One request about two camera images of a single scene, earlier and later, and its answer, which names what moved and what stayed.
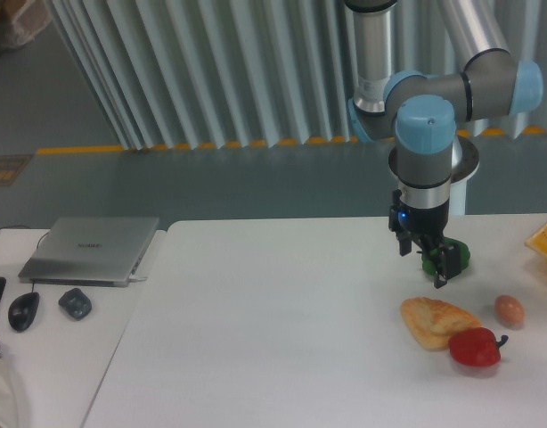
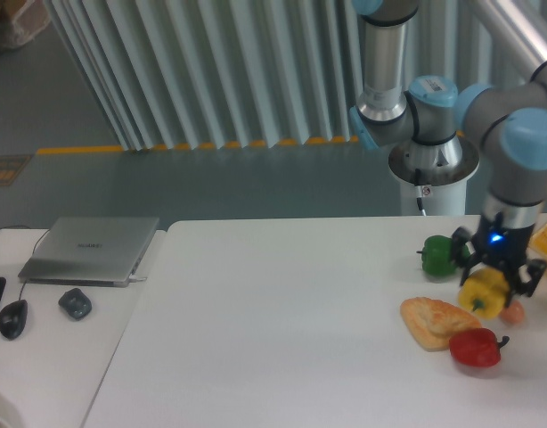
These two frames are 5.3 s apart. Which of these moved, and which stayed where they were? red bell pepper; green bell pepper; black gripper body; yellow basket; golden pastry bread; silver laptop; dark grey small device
Moved: black gripper body
Stayed: green bell pepper; yellow basket; silver laptop; dark grey small device; golden pastry bread; red bell pepper
